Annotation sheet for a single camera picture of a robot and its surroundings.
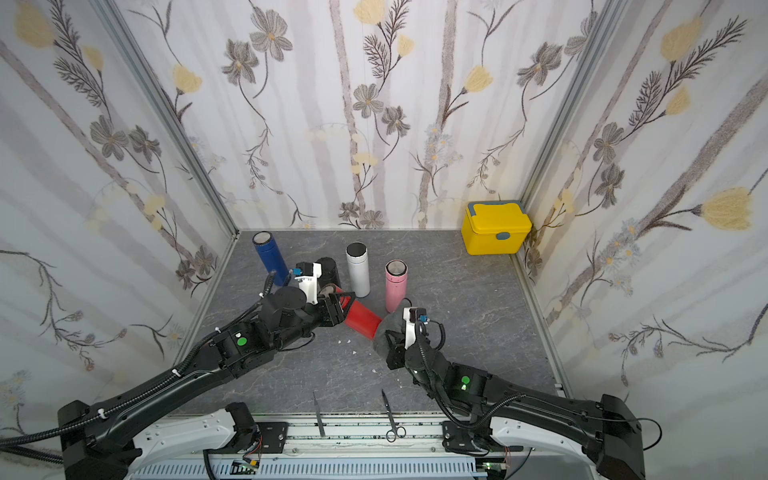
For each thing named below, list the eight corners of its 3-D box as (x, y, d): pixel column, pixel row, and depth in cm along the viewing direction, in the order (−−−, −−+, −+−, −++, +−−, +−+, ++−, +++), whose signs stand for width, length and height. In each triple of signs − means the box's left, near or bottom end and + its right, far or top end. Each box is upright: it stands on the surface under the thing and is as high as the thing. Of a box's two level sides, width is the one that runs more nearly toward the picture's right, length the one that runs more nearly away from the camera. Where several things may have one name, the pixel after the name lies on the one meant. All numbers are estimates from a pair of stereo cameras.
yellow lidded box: (464, 257, 115) (473, 230, 104) (458, 227, 126) (465, 200, 115) (520, 258, 116) (535, 231, 104) (509, 227, 126) (521, 200, 115)
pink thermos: (385, 317, 98) (385, 279, 81) (385, 298, 103) (385, 259, 86) (405, 317, 98) (408, 279, 81) (404, 298, 103) (407, 259, 86)
